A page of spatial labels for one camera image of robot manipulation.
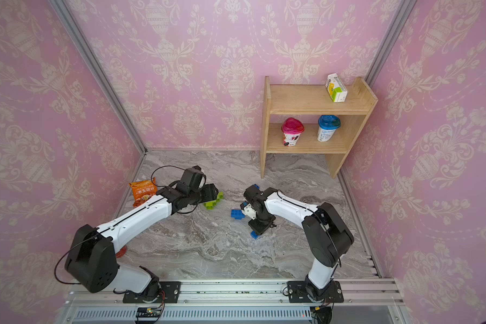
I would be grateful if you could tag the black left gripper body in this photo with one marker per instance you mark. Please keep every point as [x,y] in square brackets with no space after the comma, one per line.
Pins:
[202,194]

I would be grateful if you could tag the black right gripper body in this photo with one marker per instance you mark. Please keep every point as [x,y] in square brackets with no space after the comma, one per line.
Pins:
[260,224]

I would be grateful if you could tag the green 2x4 lego brick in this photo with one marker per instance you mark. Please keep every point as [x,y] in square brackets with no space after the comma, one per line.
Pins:
[212,204]

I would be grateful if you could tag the blue lego brick assembly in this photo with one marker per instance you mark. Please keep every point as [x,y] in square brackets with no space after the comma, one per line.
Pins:
[237,214]

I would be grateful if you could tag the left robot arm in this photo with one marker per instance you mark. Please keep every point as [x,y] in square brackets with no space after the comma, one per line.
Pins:
[91,259]

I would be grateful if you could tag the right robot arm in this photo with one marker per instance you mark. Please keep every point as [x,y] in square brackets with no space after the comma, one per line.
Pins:
[328,236]

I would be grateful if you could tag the orange snack bag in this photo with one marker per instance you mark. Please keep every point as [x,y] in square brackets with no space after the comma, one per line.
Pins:
[142,191]

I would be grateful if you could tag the pink lid yogurt cup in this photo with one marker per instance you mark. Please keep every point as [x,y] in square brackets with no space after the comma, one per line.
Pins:
[292,130]

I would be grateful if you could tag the red soda can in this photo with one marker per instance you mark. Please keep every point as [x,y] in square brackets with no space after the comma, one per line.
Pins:
[121,252]

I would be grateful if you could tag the wooden shelf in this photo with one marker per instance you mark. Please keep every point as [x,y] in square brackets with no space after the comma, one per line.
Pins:
[309,102]

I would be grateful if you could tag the blue lid yogurt cup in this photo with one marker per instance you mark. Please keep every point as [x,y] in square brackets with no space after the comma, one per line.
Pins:
[328,124]

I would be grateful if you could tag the white green carton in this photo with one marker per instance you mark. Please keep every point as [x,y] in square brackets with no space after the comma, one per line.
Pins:
[336,88]

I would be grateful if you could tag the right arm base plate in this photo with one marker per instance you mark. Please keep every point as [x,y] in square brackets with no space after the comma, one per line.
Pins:
[304,292]

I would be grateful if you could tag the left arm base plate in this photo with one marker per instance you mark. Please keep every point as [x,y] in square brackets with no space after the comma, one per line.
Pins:
[166,291]

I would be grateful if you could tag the aluminium front rail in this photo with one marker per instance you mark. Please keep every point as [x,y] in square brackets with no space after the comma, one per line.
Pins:
[243,301]

